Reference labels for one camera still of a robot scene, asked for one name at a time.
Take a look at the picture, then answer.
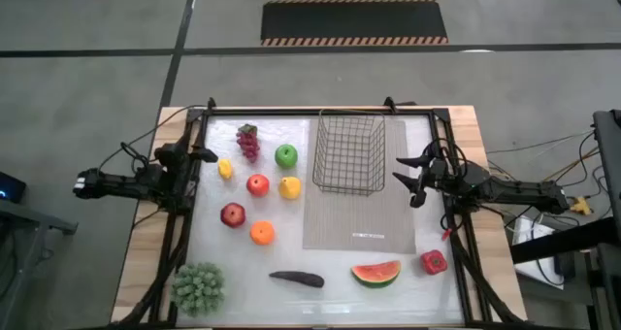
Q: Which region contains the red bell pepper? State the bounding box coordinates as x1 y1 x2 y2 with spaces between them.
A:
419 249 449 277

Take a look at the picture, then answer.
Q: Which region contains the green apple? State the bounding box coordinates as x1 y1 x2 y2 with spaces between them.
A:
274 143 299 170

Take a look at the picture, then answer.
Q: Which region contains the yellow pear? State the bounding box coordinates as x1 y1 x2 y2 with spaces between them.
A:
278 176 303 201

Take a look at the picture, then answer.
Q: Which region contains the black aluminium table frame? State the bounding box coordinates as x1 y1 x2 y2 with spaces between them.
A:
120 96 526 330

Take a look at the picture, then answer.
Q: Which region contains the orange fruit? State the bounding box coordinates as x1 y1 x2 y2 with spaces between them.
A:
249 220 277 247

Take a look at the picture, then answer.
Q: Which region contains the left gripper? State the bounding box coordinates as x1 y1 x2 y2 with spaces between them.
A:
153 143 219 176

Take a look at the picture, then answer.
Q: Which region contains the black hazard-striped floor mat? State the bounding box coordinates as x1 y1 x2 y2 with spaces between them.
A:
260 0 450 48

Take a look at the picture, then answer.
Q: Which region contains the bright red apple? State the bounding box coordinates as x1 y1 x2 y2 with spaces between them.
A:
245 173 271 198

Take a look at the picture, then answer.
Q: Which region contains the dark purple eggplant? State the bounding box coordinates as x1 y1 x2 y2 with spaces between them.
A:
268 270 325 289

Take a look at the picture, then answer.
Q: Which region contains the yellow connector plug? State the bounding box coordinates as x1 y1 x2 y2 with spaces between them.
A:
570 196 594 216

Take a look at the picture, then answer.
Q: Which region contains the grey metal stand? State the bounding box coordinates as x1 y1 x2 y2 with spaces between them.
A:
0 198 79 330

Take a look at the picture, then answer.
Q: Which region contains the bundle of thin cables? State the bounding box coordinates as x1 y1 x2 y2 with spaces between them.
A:
484 129 599 188

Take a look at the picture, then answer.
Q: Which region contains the black device with blue light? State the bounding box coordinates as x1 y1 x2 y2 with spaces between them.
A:
0 171 28 205

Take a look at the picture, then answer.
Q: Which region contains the white box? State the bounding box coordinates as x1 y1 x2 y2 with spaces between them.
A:
511 215 567 290

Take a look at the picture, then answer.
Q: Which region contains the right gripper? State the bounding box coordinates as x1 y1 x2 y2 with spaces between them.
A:
392 155 462 209

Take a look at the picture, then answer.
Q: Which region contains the watermelon slice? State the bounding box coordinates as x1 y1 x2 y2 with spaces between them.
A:
350 260 403 289

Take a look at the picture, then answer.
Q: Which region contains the black cable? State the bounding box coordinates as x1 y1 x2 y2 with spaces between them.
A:
99 104 210 176

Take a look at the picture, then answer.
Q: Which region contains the purple grape bunch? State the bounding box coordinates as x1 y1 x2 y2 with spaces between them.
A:
236 123 262 165

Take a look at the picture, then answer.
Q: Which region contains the dark red pomegranate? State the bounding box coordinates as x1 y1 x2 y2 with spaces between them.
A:
219 202 246 229

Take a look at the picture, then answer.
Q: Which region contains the grey woven placemat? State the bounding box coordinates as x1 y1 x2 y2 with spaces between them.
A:
302 117 417 254

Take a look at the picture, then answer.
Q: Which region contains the wire mesh basket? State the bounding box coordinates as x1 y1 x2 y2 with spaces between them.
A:
311 109 387 197

